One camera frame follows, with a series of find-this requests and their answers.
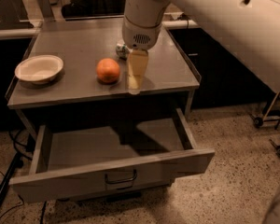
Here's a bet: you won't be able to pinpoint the black drawer handle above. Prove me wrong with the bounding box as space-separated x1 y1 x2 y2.
105 169 137 185

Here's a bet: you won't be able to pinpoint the black floor cables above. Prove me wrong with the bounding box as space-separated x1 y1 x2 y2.
0 129 48 224

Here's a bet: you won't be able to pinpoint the grey metal cabinet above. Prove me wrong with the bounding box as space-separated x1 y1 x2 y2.
7 18 199 137

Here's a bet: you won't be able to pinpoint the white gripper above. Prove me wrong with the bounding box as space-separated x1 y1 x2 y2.
122 14 162 95

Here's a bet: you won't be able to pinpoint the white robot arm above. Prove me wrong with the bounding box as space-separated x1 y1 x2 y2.
122 0 280 93

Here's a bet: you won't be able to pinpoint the white bowl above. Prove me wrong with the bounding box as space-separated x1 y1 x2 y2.
15 55 63 84

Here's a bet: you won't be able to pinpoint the white horizontal rail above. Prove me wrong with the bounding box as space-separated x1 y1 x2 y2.
162 20 199 30

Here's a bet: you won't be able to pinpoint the crushed soda can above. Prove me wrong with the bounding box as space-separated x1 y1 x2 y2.
116 40 130 60

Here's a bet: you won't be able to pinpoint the open grey top drawer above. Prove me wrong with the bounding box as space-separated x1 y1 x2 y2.
10 108 215 203

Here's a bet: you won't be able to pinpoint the black wheeled cart base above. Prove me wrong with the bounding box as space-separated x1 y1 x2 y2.
250 92 280 158

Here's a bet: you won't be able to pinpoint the orange fruit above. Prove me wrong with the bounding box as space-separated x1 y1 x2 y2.
96 58 120 84

